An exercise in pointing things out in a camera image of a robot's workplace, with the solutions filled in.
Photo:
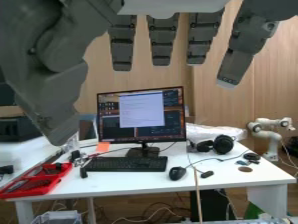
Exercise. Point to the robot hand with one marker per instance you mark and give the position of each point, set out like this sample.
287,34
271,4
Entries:
48,50

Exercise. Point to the black case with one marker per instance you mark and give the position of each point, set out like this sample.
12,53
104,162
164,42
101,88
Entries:
17,128

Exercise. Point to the black monitor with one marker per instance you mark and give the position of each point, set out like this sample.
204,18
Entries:
141,110

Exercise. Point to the white desk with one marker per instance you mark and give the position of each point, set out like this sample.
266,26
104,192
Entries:
133,183
21,153

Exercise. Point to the orange note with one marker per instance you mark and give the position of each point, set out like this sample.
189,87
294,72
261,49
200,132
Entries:
103,147

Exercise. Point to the red tray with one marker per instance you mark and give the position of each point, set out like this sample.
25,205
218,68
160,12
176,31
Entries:
27,188
51,169

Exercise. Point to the small black block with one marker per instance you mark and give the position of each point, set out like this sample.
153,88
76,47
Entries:
83,172

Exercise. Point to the black keyboard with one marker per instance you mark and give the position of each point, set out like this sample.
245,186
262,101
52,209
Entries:
126,164

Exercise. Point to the white plastic bag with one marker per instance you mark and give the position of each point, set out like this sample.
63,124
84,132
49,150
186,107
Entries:
208,129

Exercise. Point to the black mouse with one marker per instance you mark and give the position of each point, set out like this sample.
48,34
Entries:
177,173

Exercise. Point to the black headphones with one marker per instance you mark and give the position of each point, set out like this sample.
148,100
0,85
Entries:
221,144

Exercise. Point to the small white jointed device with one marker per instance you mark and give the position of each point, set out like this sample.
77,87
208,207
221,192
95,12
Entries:
267,131

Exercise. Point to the thin stick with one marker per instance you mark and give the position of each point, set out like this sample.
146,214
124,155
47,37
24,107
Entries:
197,200

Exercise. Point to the brown round disc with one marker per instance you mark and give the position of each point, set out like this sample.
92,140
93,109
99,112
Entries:
245,169

